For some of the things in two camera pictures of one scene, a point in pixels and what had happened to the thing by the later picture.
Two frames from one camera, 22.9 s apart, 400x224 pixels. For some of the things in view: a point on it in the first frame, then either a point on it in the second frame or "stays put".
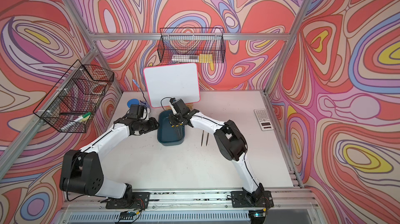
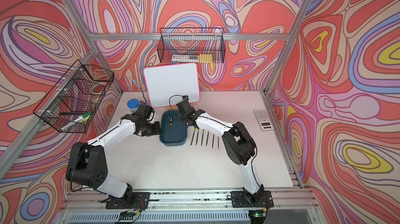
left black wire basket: (70, 105) stays put
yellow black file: (207, 139) -> (197, 136)
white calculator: (263, 120) stays put
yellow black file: (202, 135) -> (192, 136)
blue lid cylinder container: (133, 101) stays put
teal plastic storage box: (167, 135) stays put
